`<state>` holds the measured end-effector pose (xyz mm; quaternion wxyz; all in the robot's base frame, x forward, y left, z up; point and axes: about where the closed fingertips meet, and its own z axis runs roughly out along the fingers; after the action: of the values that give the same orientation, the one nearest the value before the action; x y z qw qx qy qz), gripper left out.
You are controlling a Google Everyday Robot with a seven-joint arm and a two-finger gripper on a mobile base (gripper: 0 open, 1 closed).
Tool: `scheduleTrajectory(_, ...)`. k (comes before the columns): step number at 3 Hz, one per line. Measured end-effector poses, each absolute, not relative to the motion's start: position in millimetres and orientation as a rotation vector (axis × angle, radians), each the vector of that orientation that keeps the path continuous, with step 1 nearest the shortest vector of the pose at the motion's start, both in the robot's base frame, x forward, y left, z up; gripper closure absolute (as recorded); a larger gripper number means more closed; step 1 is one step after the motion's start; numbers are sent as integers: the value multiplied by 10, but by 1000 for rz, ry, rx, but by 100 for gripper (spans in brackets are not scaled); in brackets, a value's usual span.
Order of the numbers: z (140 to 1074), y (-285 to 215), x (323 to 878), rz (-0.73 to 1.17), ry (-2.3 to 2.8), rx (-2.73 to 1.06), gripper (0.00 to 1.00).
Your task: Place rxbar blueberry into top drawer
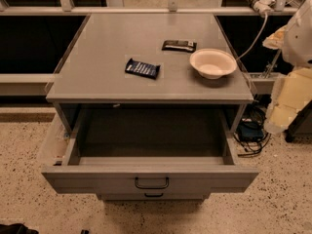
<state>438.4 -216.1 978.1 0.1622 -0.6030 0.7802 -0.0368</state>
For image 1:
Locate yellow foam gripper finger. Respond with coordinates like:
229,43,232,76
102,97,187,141
262,26,312,134

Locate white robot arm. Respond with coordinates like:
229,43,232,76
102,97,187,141
262,0,312,134

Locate grey drawer cabinet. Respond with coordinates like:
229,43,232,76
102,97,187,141
45,13,255,202

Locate open grey top drawer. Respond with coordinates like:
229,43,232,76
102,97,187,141
42,106,258,200

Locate blue electronics box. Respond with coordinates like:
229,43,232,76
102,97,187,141
237,122,264,142

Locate grey metal railing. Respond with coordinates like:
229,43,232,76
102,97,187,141
0,0,312,18

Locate white paper bowl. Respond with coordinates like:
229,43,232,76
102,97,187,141
189,49,237,79

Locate white power strip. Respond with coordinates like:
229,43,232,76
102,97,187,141
247,0,275,17

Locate black snack bar wrapper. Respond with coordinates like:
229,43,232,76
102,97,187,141
162,40,197,53

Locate black object floor corner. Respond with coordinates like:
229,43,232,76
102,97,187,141
0,223,39,234

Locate black cable bundle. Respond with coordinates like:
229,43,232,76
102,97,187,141
233,95,273,158

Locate white power cable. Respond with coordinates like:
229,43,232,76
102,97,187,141
235,11,269,62

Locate black top drawer handle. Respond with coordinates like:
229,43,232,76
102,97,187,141
135,177,170,190

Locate black drawer handle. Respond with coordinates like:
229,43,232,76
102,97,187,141
144,193,164,198
135,177,170,190

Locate black lower drawer handle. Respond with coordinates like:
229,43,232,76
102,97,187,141
144,193,164,198

